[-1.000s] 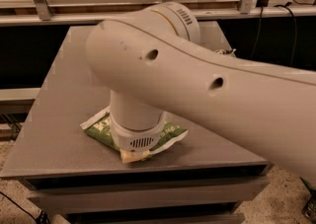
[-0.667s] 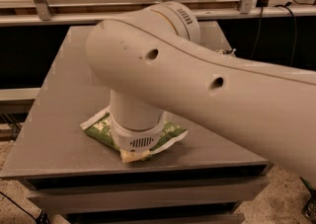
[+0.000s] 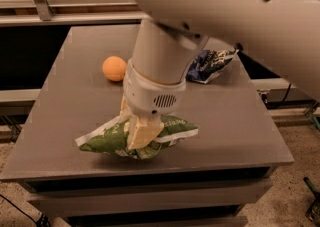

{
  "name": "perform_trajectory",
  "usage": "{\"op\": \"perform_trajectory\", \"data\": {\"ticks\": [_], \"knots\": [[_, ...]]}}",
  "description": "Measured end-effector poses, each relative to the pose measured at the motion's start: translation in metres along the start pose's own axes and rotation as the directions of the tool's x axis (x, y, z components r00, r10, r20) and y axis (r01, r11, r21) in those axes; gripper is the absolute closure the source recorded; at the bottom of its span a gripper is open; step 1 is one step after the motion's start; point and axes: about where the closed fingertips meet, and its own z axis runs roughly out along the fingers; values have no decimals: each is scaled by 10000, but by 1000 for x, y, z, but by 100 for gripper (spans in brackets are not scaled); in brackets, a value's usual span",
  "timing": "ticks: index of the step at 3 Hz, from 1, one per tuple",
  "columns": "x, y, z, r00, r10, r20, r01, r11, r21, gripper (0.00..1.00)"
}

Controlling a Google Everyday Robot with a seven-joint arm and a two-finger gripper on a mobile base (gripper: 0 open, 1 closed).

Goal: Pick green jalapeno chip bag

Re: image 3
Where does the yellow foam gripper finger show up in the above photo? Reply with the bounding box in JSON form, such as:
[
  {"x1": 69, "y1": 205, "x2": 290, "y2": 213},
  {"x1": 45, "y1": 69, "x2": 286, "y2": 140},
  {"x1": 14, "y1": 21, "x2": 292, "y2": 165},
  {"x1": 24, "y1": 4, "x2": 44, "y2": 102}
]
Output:
[
  {"x1": 127, "y1": 115, "x2": 164, "y2": 150},
  {"x1": 119, "y1": 96, "x2": 132, "y2": 123}
]

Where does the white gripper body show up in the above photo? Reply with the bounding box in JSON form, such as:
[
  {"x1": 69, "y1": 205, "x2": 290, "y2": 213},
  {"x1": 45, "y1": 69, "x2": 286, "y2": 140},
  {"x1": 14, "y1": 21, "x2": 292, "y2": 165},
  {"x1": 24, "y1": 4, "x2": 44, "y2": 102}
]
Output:
[{"x1": 123, "y1": 61, "x2": 186, "y2": 116}]

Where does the green jalapeno chip bag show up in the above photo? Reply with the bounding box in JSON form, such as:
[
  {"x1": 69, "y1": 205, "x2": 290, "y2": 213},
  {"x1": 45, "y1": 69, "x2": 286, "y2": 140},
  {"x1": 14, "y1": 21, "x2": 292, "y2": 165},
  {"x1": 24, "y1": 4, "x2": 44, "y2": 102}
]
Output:
[{"x1": 75, "y1": 115, "x2": 198, "y2": 160}]

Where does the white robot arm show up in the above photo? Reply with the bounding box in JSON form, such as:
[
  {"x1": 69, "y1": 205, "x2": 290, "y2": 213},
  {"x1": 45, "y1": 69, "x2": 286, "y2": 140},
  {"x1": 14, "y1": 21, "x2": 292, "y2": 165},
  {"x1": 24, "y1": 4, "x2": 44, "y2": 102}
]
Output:
[{"x1": 121, "y1": 0, "x2": 320, "y2": 149}]

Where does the dark blue chip bag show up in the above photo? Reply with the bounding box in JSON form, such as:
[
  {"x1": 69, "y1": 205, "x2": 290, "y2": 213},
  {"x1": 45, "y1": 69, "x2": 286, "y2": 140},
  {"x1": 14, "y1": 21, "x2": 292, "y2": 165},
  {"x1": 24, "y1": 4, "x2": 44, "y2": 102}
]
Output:
[{"x1": 186, "y1": 49, "x2": 238, "y2": 84}]

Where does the orange fruit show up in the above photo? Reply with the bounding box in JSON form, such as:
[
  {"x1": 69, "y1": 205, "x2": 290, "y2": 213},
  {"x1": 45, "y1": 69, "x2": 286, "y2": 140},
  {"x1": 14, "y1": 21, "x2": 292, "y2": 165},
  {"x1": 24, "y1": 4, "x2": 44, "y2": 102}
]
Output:
[{"x1": 102, "y1": 56, "x2": 127, "y2": 82}]

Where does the grey drawer cabinet table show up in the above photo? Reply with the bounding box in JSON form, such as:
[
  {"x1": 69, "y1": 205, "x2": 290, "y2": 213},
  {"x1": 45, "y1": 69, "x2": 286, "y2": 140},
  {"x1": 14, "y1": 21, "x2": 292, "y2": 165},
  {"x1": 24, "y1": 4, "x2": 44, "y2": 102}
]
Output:
[{"x1": 0, "y1": 24, "x2": 296, "y2": 227}]

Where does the dark object lower right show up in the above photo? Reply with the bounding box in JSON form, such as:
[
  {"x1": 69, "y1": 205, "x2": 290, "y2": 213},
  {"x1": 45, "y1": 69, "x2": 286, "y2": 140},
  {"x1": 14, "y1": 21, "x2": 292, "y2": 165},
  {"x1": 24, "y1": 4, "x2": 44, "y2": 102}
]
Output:
[{"x1": 302, "y1": 176, "x2": 320, "y2": 227}]

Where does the black hanging cable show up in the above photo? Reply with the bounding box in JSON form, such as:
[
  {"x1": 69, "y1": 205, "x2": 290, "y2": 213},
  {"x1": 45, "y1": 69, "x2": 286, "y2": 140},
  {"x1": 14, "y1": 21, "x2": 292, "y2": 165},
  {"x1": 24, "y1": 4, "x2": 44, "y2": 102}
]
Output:
[{"x1": 266, "y1": 82, "x2": 293, "y2": 109}]

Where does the black cable on floor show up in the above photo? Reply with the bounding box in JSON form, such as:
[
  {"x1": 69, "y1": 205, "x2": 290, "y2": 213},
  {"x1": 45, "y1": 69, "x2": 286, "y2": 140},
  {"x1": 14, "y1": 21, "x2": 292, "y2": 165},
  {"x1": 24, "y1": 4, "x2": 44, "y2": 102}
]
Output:
[{"x1": 0, "y1": 193, "x2": 51, "y2": 227}]

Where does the metal counter rail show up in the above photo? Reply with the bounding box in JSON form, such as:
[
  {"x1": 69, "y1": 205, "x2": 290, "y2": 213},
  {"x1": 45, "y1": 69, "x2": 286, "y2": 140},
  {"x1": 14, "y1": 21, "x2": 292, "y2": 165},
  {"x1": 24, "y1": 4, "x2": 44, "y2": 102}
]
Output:
[{"x1": 0, "y1": 0, "x2": 146, "y2": 27}]

